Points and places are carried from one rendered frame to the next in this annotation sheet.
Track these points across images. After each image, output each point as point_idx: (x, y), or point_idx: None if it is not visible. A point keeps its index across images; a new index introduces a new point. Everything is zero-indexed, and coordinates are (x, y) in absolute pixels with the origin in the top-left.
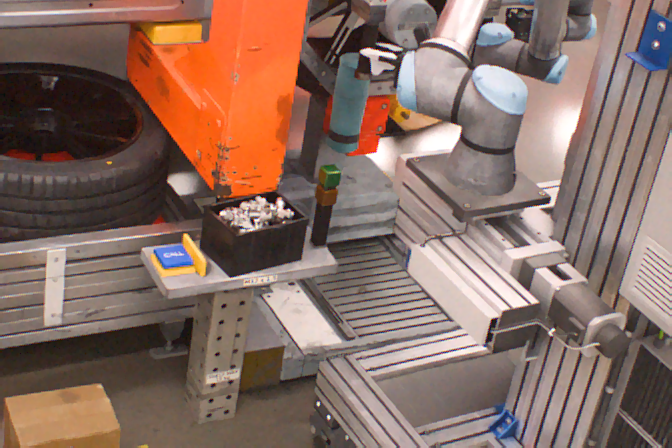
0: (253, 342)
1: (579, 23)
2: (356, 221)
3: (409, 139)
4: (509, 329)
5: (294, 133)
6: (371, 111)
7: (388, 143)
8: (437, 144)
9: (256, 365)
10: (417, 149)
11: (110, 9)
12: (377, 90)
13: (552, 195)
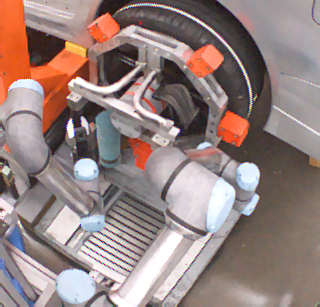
0: (23, 211)
1: (233, 201)
2: (156, 201)
3: (310, 171)
4: None
5: (262, 125)
6: (146, 152)
7: (297, 165)
8: (318, 184)
9: (22, 220)
10: (305, 180)
11: (46, 28)
12: (150, 142)
13: (29, 272)
